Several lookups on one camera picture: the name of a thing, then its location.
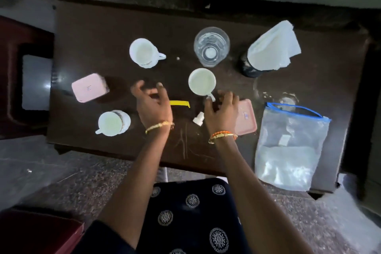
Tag person's right hand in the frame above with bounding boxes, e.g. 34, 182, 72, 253
204, 90, 240, 139

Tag person's left hand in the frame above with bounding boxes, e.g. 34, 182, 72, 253
130, 80, 174, 130

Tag small white bottle cap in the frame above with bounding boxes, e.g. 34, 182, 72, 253
192, 111, 205, 127

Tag yellow strip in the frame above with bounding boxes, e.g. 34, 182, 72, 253
169, 100, 191, 109

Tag pink lid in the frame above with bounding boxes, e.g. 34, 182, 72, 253
235, 99, 258, 136

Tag white mug with red label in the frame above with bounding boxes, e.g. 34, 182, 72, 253
188, 67, 217, 102

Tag white cup with scalloped base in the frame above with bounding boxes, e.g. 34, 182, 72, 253
95, 110, 131, 137
129, 38, 167, 69

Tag black mesh cup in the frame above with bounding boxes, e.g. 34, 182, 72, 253
239, 51, 273, 79

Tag small pink box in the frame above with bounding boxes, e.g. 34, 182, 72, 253
71, 73, 110, 104

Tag clear drinking glass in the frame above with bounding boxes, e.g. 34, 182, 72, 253
194, 26, 231, 68

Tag clear zip bag blue seal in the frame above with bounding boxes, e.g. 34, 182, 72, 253
254, 102, 332, 192

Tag white tissue stack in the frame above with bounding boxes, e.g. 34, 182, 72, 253
247, 20, 302, 71

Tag person's left forearm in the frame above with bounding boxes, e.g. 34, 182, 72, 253
98, 127, 176, 250

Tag person's right forearm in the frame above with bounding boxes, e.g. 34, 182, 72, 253
213, 136, 316, 254

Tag gold bangle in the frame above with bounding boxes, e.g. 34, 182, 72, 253
145, 121, 175, 135

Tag brown wooden table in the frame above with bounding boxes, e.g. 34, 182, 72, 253
46, 0, 371, 194

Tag navy patterned dress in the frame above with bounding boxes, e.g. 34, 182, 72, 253
73, 178, 248, 254

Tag maroon furniture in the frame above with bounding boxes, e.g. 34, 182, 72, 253
0, 208, 85, 254

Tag orange thread bracelet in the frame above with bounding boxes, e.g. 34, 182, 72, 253
208, 130, 239, 145

